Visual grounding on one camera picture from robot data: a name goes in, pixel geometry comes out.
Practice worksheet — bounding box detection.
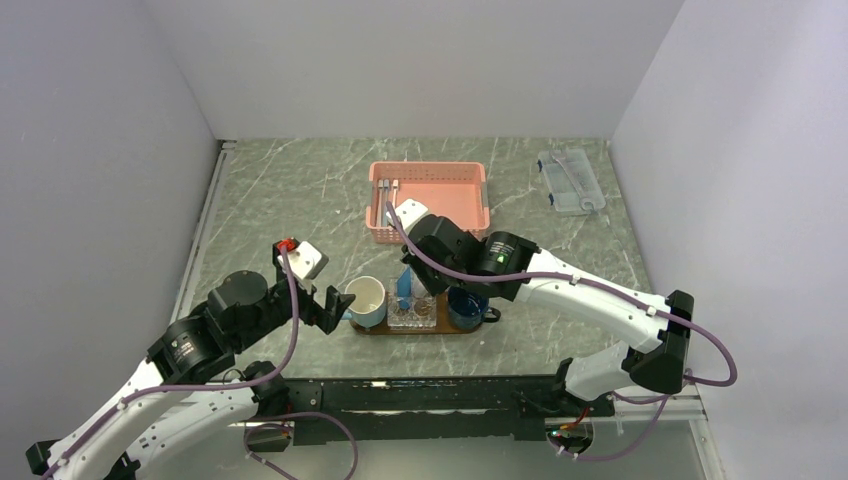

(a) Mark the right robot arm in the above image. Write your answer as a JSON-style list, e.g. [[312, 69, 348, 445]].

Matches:
[[391, 207, 693, 415]]

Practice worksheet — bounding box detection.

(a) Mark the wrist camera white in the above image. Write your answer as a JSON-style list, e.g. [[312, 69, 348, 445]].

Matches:
[[274, 237, 329, 282], [382, 198, 430, 233]]

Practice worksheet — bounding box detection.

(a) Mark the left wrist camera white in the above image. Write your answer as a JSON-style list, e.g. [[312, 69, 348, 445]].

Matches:
[[274, 237, 329, 282]]

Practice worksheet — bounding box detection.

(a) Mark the pink plastic basket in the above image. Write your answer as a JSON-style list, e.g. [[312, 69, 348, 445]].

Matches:
[[365, 161, 490, 244]]

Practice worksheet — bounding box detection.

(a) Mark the blue toothpaste tube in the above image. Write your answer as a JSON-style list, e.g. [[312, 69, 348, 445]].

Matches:
[[395, 266, 412, 311]]

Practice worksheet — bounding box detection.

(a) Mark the dark blue mug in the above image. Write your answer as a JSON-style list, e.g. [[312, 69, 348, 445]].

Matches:
[[447, 287, 502, 331]]

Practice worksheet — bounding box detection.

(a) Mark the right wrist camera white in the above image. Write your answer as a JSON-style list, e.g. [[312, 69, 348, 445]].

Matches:
[[382, 198, 430, 233]]

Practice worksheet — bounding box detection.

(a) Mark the clear acrylic holder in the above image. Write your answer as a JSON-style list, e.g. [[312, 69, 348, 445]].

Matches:
[[387, 278, 437, 331]]

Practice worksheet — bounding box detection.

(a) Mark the light blue mug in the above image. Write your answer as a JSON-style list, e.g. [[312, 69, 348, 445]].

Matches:
[[342, 276, 387, 328]]

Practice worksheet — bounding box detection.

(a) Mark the brown wooden oval tray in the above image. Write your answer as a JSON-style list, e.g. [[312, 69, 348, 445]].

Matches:
[[344, 292, 483, 336]]

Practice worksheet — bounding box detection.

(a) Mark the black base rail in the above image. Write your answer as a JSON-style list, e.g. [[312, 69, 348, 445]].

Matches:
[[257, 375, 615, 441]]

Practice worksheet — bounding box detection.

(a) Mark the clear plastic storage box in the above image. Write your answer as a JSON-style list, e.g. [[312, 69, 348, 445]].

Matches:
[[537, 148, 606, 216]]

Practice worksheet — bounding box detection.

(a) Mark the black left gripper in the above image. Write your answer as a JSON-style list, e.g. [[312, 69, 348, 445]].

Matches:
[[234, 269, 355, 349]]

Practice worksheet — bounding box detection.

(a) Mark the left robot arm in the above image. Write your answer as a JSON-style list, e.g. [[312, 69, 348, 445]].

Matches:
[[26, 239, 357, 479]]

